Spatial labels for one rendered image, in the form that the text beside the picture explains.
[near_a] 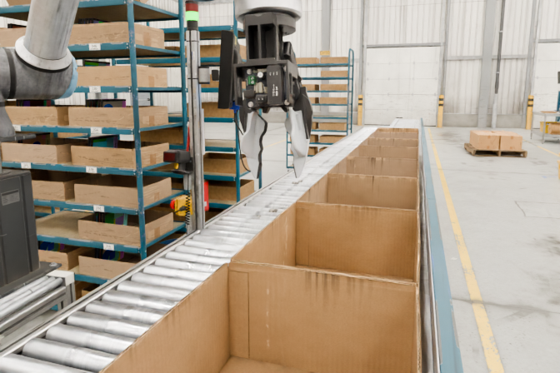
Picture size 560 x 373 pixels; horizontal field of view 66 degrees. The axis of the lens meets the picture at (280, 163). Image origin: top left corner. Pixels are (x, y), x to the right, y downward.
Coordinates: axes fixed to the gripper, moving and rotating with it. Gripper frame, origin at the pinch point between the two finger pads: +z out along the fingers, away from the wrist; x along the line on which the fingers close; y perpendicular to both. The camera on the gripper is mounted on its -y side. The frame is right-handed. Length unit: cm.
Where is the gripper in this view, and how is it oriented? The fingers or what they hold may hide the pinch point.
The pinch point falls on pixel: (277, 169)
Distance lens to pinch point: 60.6
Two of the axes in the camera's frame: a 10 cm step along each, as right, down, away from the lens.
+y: -2.4, 0.5, -9.7
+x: 9.7, -0.2, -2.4
